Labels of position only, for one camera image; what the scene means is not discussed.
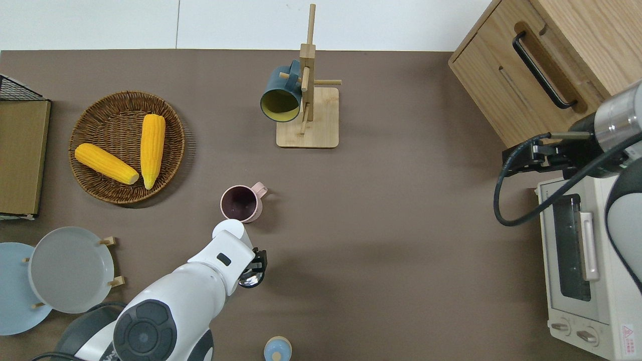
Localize wooden plate rack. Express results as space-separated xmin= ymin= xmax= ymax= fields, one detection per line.
xmin=22 ymin=236 xmax=126 ymax=309

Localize black wire basket wood base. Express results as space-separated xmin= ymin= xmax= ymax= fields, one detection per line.
xmin=0 ymin=74 xmax=52 ymax=222

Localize pink mug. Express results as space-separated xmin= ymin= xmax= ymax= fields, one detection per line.
xmin=220 ymin=182 xmax=269 ymax=224

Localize light blue plate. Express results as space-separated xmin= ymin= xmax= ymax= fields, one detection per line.
xmin=0 ymin=242 xmax=54 ymax=336

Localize dark blue mug yellow inside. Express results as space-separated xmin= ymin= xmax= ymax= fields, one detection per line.
xmin=259 ymin=60 xmax=303 ymax=124

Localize brown table mat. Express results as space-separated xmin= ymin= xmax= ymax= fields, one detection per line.
xmin=0 ymin=49 xmax=602 ymax=361

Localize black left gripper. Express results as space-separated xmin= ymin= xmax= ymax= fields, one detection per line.
xmin=241 ymin=248 xmax=268 ymax=280

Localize grey plate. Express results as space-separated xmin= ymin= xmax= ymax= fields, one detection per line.
xmin=28 ymin=226 xmax=115 ymax=314

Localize white oven door handle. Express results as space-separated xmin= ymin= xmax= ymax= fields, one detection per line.
xmin=579 ymin=211 xmax=601 ymax=282

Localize brown wicker basket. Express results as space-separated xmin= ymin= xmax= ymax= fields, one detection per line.
xmin=68 ymin=90 xmax=187 ymax=206

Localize wooden mug tree stand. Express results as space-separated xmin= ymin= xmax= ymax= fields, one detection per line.
xmin=276 ymin=4 xmax=343 ymax=149

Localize wooden cabinet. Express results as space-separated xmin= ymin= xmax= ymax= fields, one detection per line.
xmin=448 ymin=0 xmax=642 ymax=149

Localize black cabinet handle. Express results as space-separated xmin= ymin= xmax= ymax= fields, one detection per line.
xmin=512 ymin=31 xmax=579 ymax=110

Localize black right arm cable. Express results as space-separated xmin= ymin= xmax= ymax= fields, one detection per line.
xmin=493 ymin=131 xmax=642 ymax=227

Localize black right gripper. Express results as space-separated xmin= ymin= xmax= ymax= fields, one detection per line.
xmin=503 ymin=140 xmax=575 ymax=179

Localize yellow corn cob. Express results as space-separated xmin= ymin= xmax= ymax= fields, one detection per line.
xmin=74 ymin=143 xmax=140 ymax=186
xmin=139 ymin=114 xmax=167 ymax=191

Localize white toaster oven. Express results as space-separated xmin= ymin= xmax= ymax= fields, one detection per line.
xmin=536 ymin=175 xmax=642 ymax=361

